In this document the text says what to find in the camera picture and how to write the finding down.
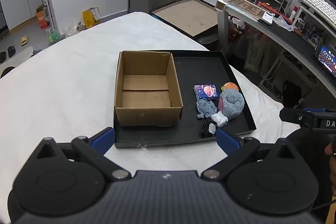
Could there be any red basket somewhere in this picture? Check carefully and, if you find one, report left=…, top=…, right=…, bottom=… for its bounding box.
left=228, top=20, right=250, bottom=42

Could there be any brown cardboard box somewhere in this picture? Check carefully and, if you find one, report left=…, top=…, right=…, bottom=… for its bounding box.
left=114, top=50, right=184, bottom=127

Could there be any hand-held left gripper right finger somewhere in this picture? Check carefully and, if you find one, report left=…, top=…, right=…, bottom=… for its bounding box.
left=201, top=128, right=313, bottom=182

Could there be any grey desk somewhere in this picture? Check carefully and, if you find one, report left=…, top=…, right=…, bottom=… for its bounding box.
left=215, top=0, right=336, bottom=100

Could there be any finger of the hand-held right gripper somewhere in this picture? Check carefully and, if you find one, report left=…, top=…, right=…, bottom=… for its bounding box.
left=279, top=107, right=319, bottom=131

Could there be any black and white plush toy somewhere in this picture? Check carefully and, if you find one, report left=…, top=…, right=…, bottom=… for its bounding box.
left=202, top=119, right=217, bottom=138

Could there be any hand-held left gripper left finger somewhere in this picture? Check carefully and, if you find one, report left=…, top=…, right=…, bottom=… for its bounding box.
left=31, top=127, right=132, bottom=183

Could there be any white fluffy plush toy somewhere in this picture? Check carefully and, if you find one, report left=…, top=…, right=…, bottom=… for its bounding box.
left=211, top=112, right=228, bottom=127

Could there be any grey doll plush toy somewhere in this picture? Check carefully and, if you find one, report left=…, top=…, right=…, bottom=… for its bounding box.
left=196, top=98, right=218, bottom=119

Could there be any person's right hand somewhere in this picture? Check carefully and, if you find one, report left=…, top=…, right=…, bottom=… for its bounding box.
left=325, top=140, right=336, bottom=196

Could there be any yellow box on floor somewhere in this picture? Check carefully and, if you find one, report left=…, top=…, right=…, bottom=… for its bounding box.
left=82, top=7, right=102, bottom=29

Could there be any grey fluffy plush toy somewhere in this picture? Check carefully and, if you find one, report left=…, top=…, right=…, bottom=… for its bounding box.
left=218, top=89, right=245, bottom=120

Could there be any white cabinet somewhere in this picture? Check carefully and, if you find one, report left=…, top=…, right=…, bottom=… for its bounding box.
left=0, top=0, right=51, bottom=33

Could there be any black backpack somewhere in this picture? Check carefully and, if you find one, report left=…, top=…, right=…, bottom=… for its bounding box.
left=282, top=80, right=302, bottom=109

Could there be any lit tablet screen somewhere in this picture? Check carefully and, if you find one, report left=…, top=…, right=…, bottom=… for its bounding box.
left=314, top=44, right=336, bottom=75

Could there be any blue tissue pack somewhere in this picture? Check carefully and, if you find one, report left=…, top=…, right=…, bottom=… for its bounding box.
left=194, top=84, right=219, bottom=101

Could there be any black framed brown board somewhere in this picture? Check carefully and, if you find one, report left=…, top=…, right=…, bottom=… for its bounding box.
left=149, top=0, right=224, bottom=38

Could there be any beige tote bag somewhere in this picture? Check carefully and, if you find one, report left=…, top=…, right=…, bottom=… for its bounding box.
left=244, top=32, right=271, bottom=73

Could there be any orange box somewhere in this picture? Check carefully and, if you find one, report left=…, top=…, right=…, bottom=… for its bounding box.
left=36, top=10, right=50, bottom=30

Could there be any white keyboard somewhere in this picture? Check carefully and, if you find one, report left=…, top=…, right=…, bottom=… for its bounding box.
left=300, top=0, right=336, bottom=25

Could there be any burger plush toy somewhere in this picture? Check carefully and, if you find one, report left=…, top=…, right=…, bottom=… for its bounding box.
left=221, top=82, right=239, bottom=93

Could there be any black shallow tray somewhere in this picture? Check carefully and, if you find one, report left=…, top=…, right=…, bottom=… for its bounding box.
left=113, top=50, right=257, bottom=149

